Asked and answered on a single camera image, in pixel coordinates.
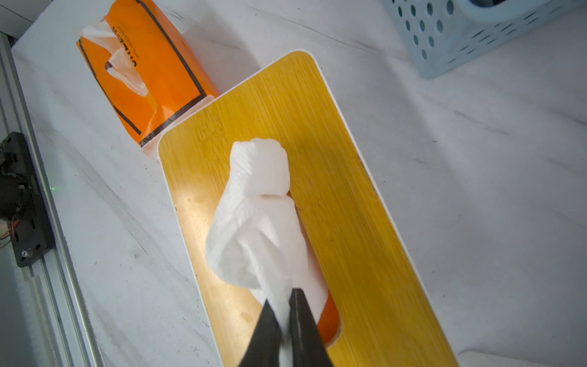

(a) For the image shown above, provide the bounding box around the orange tissue pack with sheet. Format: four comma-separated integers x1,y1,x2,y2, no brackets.
206,139,339,344

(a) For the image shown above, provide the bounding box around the yellow box lid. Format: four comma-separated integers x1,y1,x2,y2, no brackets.
158,50,457,366

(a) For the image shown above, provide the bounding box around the blue plastic basket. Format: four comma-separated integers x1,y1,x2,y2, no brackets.
383,0,586,80

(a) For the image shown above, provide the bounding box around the aluminium mounting rail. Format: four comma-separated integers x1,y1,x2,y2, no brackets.
1,35,103,366

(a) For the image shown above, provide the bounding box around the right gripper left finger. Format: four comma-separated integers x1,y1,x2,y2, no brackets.
238,301,282,367

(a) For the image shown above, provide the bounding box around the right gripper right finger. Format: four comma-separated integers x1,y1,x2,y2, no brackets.
290,288,334,367

